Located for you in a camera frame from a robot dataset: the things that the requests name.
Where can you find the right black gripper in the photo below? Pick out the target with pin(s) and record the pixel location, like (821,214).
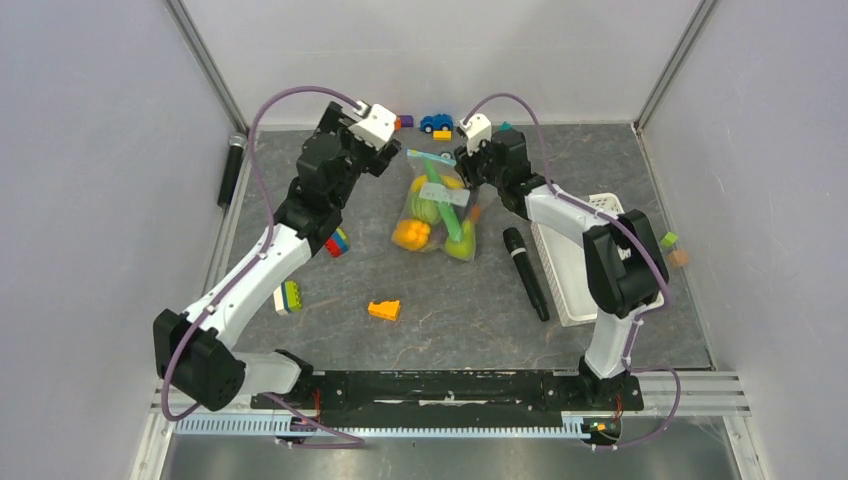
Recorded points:
(464,164)

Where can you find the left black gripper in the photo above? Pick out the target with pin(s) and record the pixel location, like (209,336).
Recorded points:
(377,159)

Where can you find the green cucumber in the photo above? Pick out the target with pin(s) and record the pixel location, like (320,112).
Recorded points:
(439,192)

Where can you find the clear zip top bag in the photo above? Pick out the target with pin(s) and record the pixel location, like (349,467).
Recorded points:
(468,202)

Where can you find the green cabbage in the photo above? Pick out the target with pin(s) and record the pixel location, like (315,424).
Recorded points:
(424,210)

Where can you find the orange green mango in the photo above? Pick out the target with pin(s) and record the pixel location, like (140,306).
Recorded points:
(465,248)

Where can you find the yellow bell pepper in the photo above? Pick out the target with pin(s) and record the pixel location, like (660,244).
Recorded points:
(411,234)

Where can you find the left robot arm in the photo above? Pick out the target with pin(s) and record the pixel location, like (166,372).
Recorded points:
(193,347)

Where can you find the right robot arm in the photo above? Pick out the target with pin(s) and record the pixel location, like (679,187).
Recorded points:
(608,355)

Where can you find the yellow lego brick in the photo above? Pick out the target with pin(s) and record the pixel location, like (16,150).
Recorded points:
(442,135)

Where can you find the blue toy car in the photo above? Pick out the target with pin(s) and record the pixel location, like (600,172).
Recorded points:
(436,122)

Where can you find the black microphone on table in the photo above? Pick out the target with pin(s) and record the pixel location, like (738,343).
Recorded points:
(516,247)

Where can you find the multicolour toy block stack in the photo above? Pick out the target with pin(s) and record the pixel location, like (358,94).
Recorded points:
(337,244)

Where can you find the white perforated plastic basket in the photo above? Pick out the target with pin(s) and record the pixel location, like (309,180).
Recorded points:
(576,265)

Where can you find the green lego brick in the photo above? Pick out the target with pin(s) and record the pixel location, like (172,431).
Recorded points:
(287,298)

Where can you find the orange cheese wedge toy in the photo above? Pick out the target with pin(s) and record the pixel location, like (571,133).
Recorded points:
(386,310)

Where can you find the green cube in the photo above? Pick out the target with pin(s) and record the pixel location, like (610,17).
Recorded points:
(669,240)

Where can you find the brown wooden cube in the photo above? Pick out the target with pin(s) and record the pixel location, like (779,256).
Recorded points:
(678,258)

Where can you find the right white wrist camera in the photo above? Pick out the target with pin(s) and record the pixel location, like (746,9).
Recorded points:
(477,131)

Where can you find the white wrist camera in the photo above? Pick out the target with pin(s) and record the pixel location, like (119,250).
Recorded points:
(374,124)
(477,131)

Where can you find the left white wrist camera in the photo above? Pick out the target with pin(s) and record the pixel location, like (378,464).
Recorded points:
(374,124)

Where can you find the black microphone by wall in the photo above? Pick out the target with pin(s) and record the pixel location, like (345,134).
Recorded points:
(237,144)

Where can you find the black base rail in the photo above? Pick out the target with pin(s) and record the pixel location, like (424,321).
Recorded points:
(457,398)

